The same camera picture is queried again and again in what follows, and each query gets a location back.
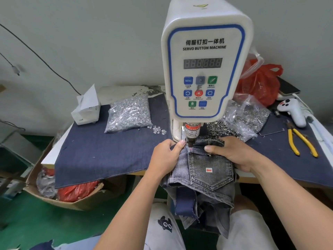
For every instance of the person's right hand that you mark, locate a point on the person's right hand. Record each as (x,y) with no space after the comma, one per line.
(236,153)

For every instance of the person's left hand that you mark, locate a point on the person's left hand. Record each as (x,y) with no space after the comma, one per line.
(162,158)

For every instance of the person's left thumb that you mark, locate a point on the person's left thumb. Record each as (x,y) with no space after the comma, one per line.
(178,144)

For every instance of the person's right thumb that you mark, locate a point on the person's right thumb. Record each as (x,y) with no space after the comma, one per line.
(214,149)

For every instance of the grey denim jeans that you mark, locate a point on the grey denim jeans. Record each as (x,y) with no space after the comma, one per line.
(208,179)

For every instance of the person's left forearm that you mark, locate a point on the person's left forearm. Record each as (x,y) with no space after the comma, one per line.
(132,210)

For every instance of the person's right forearm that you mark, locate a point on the person's right forearm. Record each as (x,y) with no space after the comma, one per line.
(291,200)

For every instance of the pile of loose metal rings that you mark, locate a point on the pile of loose metal rings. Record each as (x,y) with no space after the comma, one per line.
(218,127)

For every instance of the pile of loose clear studs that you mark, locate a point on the pile of loose clear studs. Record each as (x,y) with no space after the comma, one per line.
(158,130)

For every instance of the clear bag of metal buttons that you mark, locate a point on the clear bag of metal buttons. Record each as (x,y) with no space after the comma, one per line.
(247,117)

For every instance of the clear bag of silver studs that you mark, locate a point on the clear bag of silver studs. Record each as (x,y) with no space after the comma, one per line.
(128,114)

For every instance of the dark blue denim strip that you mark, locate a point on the dark blue denim strip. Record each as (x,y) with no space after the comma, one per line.
(186,203)

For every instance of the person's right leg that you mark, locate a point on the person's right leg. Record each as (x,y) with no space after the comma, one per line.
(247,203)

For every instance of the dark blue denim mat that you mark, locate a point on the dark blue denim mat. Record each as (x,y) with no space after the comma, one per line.
(104,153)

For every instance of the red plastic bag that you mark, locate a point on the red plastic bag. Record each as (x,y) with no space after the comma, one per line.
(75,191)
(260,85)

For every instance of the white handheld controller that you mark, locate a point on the white handheld controller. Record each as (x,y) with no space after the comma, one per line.
(294,110)

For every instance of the person's white shorts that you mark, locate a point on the person's white shorts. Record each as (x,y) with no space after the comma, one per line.
(161,231)

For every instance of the clear empty plastic bag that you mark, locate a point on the clear empty plastic bag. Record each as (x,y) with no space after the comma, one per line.
(253,62)

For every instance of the black smartphone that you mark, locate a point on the black smartphone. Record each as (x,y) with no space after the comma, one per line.
(287,87)

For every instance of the white tissue box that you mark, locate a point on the white tissue box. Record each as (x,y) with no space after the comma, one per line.
(87,111)

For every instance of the brown cardboard box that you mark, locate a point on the brown cardboard box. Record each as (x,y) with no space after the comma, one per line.
(85,201)

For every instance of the white button press machine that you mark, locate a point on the white button press machine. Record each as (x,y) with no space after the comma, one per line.
(205,28)

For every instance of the crumpled clear plastic bag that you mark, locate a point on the crumpled clear plastic bag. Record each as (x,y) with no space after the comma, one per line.
(45,184)

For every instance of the light blue garment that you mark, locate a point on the light blue garment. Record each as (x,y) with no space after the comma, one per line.
(78,244)

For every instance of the grey metal box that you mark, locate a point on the grey metal box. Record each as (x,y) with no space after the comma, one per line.
(18,149)

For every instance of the dark blue fabric piece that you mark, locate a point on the dark blue fabric piece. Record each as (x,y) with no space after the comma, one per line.
(43,246)

